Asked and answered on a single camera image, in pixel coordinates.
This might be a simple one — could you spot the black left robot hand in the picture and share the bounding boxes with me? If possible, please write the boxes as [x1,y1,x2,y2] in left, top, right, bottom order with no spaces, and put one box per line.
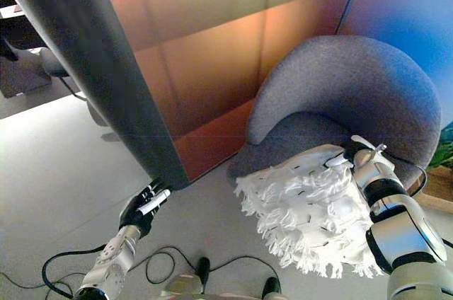
[119,179,171,239]

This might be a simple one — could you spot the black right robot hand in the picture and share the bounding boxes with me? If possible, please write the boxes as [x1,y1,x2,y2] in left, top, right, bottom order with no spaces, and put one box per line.
[325,134,376,170]

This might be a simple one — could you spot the white fringed pillow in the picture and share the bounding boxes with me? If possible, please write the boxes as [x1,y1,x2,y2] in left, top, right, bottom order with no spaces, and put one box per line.
[233,143,386,279]

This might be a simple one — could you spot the grey fabric armchair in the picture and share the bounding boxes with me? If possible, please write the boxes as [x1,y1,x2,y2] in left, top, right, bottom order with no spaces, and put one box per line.
[226,35,442,190]

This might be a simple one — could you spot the black left robot foot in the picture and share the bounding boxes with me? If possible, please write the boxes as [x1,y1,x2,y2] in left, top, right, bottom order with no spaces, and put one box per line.
[196,257,211,284]

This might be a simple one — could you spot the black robot foot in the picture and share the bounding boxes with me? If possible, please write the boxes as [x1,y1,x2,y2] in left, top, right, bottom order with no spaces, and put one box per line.
[196,257,211,284]
[261,277,282,296]

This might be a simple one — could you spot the green leafy plant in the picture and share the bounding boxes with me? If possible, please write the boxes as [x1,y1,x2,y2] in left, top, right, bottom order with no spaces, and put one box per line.
[426,139,453,174]

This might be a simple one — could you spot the light wooden planter tray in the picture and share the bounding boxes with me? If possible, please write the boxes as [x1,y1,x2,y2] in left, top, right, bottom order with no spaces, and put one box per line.
[420,167,453,214]

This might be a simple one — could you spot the dark grey partition panel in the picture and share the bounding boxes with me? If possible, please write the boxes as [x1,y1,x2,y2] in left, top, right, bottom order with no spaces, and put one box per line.
[0,0,192,191]

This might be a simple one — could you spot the black right robot foot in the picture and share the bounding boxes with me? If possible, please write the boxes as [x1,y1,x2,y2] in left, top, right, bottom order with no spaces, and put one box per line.
[261,277,282,296]

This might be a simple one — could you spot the grey chair with black legs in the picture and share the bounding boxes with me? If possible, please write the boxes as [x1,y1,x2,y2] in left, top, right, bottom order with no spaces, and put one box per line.
[35,47,88,102]

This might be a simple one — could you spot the dark wooden desk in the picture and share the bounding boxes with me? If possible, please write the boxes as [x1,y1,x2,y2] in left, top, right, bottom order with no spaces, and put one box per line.
[0,0,47,50]

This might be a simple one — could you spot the thin black floor cable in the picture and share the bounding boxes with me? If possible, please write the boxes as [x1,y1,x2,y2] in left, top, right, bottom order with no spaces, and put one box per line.
[123,245,281,285]

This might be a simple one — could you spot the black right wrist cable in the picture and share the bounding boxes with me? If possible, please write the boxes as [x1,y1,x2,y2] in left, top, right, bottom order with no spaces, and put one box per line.
[384,151,429,197]

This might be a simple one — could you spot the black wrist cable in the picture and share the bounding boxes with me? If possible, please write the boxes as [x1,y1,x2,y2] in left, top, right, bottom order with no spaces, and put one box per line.
[41,243,118,300]
[384,151,429,197]

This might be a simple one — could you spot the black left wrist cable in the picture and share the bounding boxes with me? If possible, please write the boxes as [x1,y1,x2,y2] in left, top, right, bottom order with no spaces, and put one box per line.
[41,243,118,300]

